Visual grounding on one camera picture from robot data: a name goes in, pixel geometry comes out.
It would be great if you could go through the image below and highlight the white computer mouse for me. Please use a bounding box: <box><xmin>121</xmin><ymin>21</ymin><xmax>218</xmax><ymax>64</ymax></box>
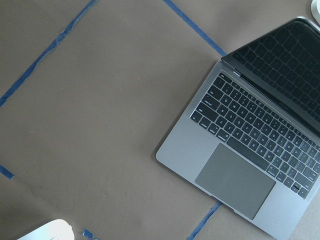
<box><xmin>18</xmin><ymin>219</ymin><xmax>75</xmax><ymax>240</ymax></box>

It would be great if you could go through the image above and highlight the grey laptop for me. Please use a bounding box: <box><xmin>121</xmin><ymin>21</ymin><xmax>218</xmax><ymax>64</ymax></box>
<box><xmin>156</xmin><ymin>17</ymin><xmax>320</xmax><ymax>240</ymax></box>

